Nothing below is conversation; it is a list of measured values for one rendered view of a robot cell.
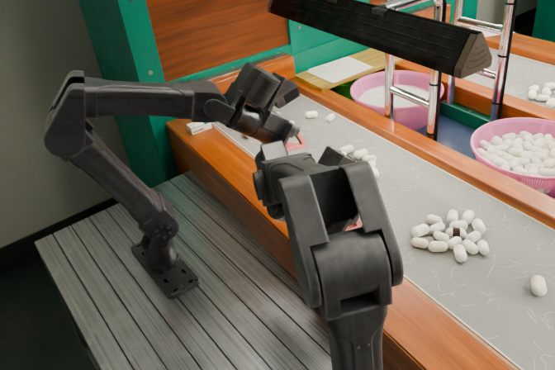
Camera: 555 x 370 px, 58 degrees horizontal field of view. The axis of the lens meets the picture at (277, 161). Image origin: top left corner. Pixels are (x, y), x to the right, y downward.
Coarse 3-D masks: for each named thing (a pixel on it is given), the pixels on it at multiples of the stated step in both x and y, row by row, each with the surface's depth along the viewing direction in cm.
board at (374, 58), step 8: (352, 56) 169; (360, 56) 168; (368, 56) 167; (376, 56) 166; (384, 56) 166; (368, 64) 161; (376, 64) 160; (384, 64) 160; (304, 72) 162; (368, 72) 157; (304, 80) 156; (312, 80) 155; (320, 80) 155; (344, 80) 153; (320, 88) 150; (328, 88) 151
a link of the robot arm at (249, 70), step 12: (240, 72) 93; (252, 72) 91; (264, 72) 93; (240, 84) 91; (252, 84) 92; (264, 84) 92; (276, 84) 93; (228, 96) 94; (252, 96) 92; (264, 96) 93; (204, 108) 88; (216, 108) 89; (228, 108) 90; (216, 120) 90; (228, 120) 91
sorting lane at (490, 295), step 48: (240, 144) 134; (336, 144) 128; (384, 144) 126; (384, 192) 109; (432, 192) 107; (480, 192) 105; (432, 240) 95; (528, 240) 92; (432, 288) 85; (480, 288) 84; (528, 288) 83; (480, 336) 76; (528, 336) 75
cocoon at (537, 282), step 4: (536, 276) 82; (540, 276) 82; (532, 280) 82; (536, 280) 81; (540, 280) 81; (544, 280) 81; (532, 284) 81; (536, 284) 80; (540, 284) 80; (544, 284) 80; (532, 288) 81; (536, 288) 80; (540, 288) 80; (544, 288) 80; (536, 292) 80; (540, 292) 80; (544, 292) 80
